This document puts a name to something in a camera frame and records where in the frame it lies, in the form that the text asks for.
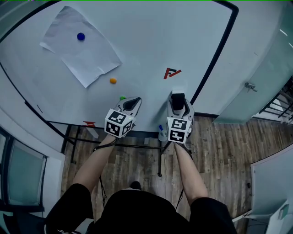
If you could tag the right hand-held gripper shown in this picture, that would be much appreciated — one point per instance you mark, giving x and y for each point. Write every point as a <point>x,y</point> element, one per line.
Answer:
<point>178,130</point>

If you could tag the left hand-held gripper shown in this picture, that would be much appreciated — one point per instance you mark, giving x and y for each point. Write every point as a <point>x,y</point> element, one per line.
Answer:
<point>116,124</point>

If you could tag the black whiteboard eraser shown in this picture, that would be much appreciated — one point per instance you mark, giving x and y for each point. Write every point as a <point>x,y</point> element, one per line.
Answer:
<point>177,100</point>

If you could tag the white whiteboard with black frame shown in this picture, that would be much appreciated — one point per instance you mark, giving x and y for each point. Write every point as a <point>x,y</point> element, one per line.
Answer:
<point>146,41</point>

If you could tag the person's left forearm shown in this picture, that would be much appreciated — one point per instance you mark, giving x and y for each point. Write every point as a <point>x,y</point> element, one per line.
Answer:
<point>96,164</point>

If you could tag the person's right forearm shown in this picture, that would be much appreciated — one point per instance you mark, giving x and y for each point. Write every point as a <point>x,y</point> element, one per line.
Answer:
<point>190,173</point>

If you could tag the black metal whiteboard stand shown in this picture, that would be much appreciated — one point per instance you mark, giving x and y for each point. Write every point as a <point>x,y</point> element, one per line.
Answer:
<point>73,141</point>

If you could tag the green round magnet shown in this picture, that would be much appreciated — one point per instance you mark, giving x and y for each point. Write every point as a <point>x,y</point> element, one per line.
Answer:
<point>122,97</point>

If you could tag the blue marker pen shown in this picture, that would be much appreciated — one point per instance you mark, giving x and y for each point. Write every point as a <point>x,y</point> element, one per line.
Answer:
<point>161,128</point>

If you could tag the orange round magnet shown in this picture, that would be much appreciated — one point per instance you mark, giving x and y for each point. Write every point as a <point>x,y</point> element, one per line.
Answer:
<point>113,80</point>

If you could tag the red and black logo sticker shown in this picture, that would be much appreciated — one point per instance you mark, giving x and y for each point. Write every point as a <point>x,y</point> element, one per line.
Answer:
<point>170,73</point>

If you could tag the clear marker cup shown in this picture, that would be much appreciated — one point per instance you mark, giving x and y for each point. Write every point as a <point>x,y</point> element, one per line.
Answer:
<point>162,136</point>

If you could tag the red marker pen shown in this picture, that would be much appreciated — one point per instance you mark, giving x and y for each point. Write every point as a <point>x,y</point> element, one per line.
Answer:
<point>89,123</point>

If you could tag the white paper sheet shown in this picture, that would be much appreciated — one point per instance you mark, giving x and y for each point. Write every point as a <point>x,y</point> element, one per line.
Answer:
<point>77,54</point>

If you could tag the frosted glass door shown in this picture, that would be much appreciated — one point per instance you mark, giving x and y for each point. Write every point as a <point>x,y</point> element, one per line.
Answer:
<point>258,91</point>

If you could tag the person's black shoe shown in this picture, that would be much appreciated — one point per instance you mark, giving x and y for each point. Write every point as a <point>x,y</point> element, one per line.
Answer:
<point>135,185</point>

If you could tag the blue round magnet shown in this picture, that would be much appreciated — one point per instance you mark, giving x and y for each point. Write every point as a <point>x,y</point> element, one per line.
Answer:
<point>80,36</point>

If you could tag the black metal railing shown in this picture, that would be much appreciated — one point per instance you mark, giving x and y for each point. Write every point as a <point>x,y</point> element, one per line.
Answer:
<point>279,107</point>

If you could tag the person's black clothing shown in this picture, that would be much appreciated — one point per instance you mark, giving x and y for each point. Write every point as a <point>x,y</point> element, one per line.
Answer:
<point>142,212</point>

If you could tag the white table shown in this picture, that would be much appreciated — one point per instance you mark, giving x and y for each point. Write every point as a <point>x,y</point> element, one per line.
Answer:
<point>272,182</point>

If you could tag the black framed glass window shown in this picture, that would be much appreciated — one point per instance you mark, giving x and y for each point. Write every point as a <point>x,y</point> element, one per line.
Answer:
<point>25,173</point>

